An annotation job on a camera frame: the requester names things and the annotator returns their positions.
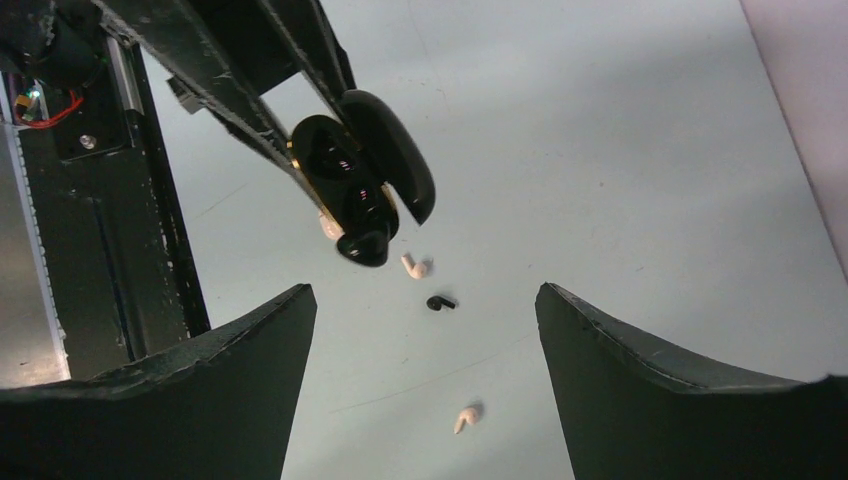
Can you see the beige earbud right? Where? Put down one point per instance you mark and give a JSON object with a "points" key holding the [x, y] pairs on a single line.
{"points": [[470, 415]]}

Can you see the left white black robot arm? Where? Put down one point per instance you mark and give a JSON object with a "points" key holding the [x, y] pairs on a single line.
{"points": [[63, 44]]}

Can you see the right controller circuit board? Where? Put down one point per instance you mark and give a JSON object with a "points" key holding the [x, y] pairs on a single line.
{"points": [[29, 103]]}

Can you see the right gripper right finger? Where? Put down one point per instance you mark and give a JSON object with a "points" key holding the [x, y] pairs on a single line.
{"points": [[635, 406]]}

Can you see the black earbud charging case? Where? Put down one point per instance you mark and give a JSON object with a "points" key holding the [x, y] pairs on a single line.
{"points": [[361, 168]]}

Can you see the beige earbud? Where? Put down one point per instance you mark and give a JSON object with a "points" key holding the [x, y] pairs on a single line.
{"points": [[470, 415], [416, 269]]}

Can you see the black earbud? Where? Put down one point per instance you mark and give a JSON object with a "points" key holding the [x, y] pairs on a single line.
{"points": [[440, 302]]}

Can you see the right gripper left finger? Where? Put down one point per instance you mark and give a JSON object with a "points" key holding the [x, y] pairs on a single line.
{"points": [[217, 406]]}

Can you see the beige earbud left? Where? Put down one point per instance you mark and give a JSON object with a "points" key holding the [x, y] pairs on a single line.
{"points": [[416, 269]]}

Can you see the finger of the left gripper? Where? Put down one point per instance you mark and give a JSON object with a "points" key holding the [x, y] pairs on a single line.
{"points": [[308, 36], [175, 34]]}

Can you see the beige earbud charging case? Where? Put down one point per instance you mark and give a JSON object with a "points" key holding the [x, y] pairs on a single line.
{"points": [[330, 227]]}

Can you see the grey slotted cable duct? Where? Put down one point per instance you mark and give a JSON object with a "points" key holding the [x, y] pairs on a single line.
{"points": [[32, 338]]}

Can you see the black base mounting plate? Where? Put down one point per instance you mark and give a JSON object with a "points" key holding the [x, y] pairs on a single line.
{"points": [[121, 272]]}

